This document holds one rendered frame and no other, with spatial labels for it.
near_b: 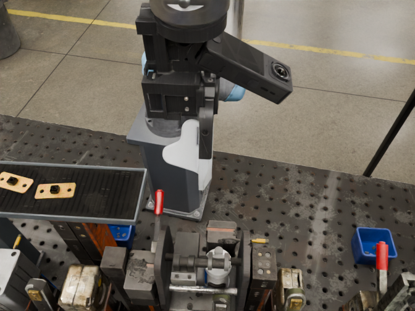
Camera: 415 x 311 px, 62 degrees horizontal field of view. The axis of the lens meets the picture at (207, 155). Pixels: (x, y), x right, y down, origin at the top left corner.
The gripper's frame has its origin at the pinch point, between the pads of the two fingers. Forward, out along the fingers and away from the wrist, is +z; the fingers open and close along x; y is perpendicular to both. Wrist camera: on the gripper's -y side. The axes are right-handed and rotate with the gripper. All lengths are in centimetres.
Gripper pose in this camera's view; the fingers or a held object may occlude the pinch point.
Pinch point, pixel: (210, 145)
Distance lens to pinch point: 48.5
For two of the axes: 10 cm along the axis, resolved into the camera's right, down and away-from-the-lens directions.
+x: -0.7, 7.8, -6.2
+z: 0.0, 6.3, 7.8
